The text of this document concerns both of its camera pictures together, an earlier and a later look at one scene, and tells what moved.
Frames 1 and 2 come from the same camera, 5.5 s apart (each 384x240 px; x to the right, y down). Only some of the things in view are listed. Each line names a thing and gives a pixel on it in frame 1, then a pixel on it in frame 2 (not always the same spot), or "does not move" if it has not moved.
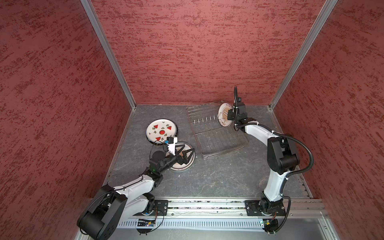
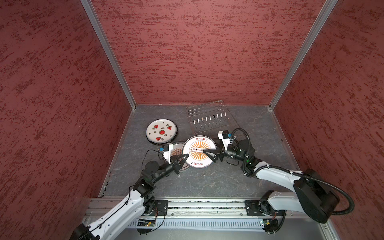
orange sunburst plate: x=222 y=114 to x=194 y=147
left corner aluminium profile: x=127 y=88 does not move
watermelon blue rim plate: x=160 y=130 does not move
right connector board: x=270 y=225 does not move
